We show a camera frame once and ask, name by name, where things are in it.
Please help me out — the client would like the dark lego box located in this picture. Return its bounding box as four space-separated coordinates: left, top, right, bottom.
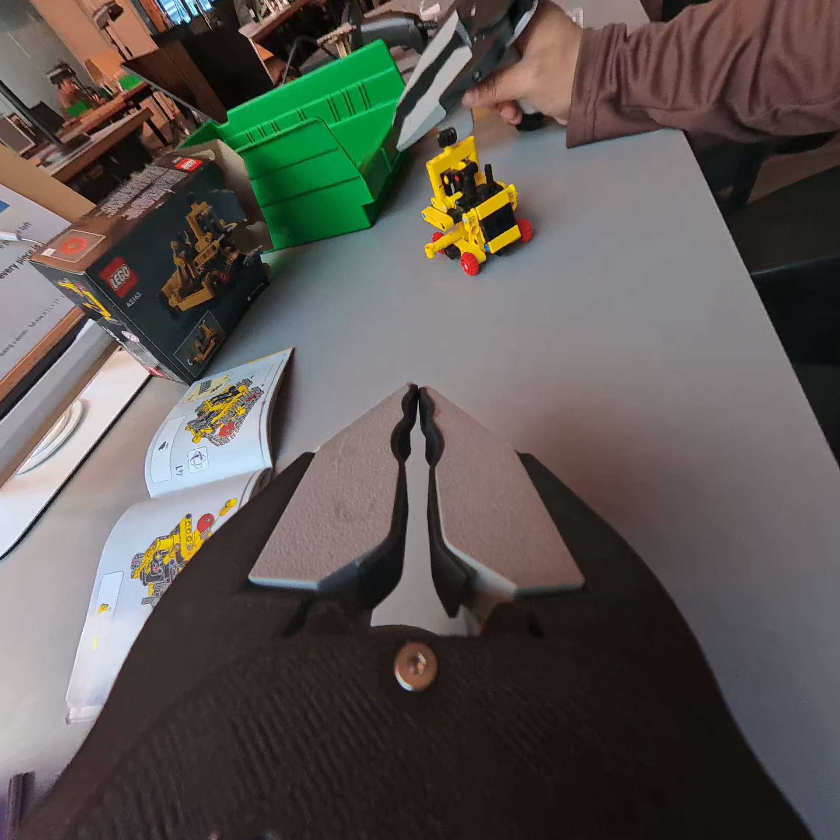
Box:
29 156 271 385

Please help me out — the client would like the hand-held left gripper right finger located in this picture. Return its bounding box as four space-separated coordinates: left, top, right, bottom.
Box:
419 386 586 634

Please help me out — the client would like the yellow lego vehicle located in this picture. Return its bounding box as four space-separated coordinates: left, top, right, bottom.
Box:
420 128 534 277

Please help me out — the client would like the wooden table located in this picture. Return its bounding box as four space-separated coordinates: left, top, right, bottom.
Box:
26 85 161 188

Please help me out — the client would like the dark grey handheld device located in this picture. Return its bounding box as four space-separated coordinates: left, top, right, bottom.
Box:
367 13 434 55

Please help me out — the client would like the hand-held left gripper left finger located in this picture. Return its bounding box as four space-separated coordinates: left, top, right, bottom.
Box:
248 384 421 624

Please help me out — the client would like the person's right forearm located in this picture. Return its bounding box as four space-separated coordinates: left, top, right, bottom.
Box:
566 0 840 148

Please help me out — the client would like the person's right hand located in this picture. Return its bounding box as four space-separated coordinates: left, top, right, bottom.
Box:
461 0 585 127

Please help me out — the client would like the green plastic bin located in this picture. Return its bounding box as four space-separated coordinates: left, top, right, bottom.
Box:
178 39 409 252

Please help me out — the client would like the lego instruction booklet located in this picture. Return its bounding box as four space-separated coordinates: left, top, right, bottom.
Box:
66 348 295 723

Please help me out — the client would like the black monitor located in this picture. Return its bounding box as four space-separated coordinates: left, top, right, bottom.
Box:
123 26 278 126

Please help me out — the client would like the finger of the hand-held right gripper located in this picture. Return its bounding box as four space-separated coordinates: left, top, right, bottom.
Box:
412 31 479 137
394 12 462 152

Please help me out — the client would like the white tray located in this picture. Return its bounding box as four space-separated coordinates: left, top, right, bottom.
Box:
0 367 153 559

